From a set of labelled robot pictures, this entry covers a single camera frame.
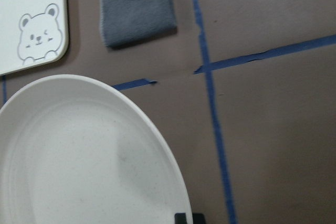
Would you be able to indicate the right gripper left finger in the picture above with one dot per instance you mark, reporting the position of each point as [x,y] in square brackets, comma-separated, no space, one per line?
[180,218]

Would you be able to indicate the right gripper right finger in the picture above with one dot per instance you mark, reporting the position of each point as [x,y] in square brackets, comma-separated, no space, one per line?
[198,218]

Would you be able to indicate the cream round plate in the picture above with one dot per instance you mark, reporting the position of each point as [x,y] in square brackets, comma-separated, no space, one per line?
[76,150]

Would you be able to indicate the cream bear tray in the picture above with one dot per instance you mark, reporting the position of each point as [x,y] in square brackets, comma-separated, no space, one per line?
[33,33]

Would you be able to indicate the grey folded cloth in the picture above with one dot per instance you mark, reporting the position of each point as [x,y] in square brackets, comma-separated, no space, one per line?
[124,22]

